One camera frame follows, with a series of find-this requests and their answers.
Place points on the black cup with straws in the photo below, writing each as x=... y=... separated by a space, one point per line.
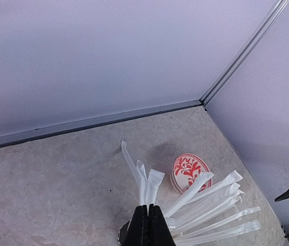
x=124 y=235

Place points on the red patterned white bowl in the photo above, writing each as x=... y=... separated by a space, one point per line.
x=185 y=169

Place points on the right aluminium frame post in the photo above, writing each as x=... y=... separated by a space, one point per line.
x=244 y=51

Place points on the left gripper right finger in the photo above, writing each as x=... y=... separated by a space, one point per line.
x=158 y=231

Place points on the white wrapped straws bundle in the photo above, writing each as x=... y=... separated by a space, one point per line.
x=190 y=217

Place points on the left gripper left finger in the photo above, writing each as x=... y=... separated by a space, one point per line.
x=137 y=232

